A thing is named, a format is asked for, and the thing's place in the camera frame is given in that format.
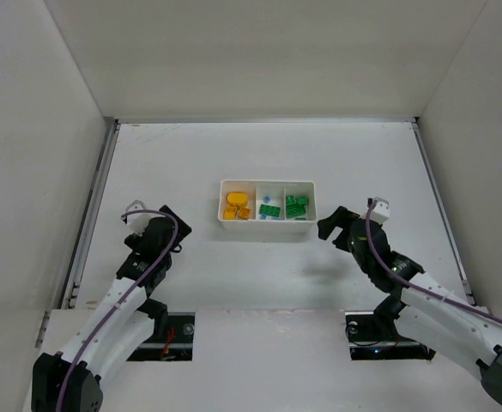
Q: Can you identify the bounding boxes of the green square lego brick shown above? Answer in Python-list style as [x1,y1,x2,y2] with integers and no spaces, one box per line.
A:
[296,197,310,207]

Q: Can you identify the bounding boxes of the yellow striped lego brick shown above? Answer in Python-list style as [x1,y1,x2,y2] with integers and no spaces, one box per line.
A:
[222,205,239,221]

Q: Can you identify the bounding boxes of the green lego plate piece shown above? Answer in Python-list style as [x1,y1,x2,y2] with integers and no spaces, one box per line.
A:
[286,204,306,219]

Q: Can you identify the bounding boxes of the yellow oval butterfly lego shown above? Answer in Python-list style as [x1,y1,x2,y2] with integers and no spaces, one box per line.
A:
[227,192,249,208]

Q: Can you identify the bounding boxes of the yellow face lego cube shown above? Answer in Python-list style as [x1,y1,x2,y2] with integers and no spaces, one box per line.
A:
[238,207,252,221]

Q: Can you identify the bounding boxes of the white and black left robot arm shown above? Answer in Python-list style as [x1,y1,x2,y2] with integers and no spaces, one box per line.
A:
[30,203,191,411]

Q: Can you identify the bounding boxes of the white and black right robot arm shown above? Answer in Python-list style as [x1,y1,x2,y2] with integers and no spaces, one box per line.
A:
[318,198,502,407]

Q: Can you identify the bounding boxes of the white three-compartment container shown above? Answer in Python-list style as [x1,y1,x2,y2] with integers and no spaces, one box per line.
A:
[218,179,317,234]

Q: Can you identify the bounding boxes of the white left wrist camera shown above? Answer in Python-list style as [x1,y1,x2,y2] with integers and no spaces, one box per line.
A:
[121,200,148,235]

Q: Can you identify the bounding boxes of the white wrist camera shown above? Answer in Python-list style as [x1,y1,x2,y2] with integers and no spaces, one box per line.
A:
[121,200,148,235]
[367,197,390,225]

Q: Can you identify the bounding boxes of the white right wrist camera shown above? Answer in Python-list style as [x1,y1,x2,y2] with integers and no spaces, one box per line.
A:
[367,197,390,225]

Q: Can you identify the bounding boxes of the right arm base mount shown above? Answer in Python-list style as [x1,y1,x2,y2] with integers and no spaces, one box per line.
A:
[345,312,436,361]

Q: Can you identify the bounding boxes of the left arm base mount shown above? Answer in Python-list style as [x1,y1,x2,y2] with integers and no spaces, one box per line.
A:
[128,312,196,362]

